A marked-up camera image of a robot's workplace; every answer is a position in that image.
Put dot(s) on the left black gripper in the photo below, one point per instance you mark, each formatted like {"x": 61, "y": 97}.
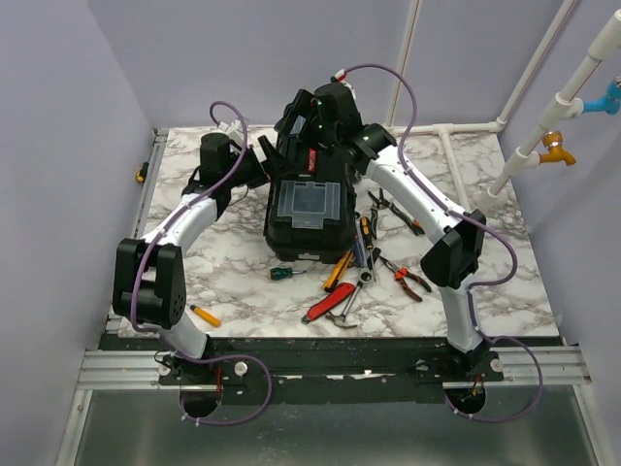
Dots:
{"x": 277, "y": 165}

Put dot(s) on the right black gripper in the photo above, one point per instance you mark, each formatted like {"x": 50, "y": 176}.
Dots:
{"x": 298, "y": 108}

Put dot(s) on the black plastic toolbox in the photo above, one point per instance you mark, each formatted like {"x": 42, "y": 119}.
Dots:
{"x": 310, "y": 213}

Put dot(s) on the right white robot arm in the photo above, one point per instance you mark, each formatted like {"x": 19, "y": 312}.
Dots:
{"x": 456, "y": 235}

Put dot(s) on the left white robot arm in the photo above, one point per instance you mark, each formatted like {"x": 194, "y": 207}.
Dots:
{"x": 149, "y": 281}

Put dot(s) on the green stubby screwdriver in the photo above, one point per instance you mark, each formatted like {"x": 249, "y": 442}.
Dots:
{"x": 282, "y": 273}

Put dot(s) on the yellow utility knife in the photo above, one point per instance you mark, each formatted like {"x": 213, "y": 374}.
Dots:
{"x": 338, "y": 272}

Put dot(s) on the ratchet wrench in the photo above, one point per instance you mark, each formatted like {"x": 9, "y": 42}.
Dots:
{"x": 367, "y": 273}

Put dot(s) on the orange black pliers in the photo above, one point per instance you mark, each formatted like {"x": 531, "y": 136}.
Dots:
{"x": 403, "y": 276}

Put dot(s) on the steel claw hammer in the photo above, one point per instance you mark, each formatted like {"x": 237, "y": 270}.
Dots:
{"x": 340, "y": 320}

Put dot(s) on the orange pipe tap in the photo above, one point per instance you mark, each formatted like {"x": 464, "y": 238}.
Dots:
{"x": 553, "y": 143}

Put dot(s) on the blue pipe fitting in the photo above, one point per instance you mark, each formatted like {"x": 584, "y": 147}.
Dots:
{"x": 609, "y": 103}

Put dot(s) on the black yellow wire stripper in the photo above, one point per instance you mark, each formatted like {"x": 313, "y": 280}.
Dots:
{"x": 381, "y": 203}

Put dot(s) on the blue clear-handled screwdriver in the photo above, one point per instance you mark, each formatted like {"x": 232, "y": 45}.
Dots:
{"x": 360, "y": 252}

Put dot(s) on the orange handled screwdriver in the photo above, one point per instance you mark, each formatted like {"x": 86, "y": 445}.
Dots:
{"x": 206, "y": 316}

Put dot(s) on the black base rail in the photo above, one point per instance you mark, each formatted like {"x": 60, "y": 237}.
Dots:
{"x": 247, "y": 372}

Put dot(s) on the aluminium frame rail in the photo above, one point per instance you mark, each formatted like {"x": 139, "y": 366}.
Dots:
{"x": 126, "y": 370}

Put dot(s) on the white pvc pipe frame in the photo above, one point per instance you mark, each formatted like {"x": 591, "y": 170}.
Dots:
{"x": 480, "y": 61}

